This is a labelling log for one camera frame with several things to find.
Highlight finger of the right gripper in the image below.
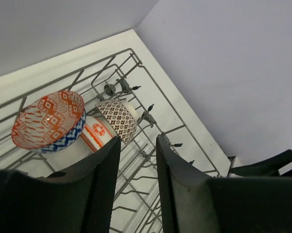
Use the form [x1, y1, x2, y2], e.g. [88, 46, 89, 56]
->
[229, 149, 292, 177]

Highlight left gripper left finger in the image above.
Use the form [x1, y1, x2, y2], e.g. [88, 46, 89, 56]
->
[0, 136, 121, 233]

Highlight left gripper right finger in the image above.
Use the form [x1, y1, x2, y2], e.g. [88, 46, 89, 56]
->
[156, 136, 292, 233]

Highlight grey wire dish rack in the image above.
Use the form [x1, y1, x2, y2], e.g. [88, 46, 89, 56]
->
[0, 48, 231, 233]

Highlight orange floral bowl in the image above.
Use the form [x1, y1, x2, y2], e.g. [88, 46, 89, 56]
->
[81, 116, 117, 152]

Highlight red patterned bowl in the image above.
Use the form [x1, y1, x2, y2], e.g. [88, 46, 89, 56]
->
[11, 91, 86, 153]

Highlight grey patterned bowl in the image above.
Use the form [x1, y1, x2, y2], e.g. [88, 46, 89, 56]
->
[96, 99, 138, 145]

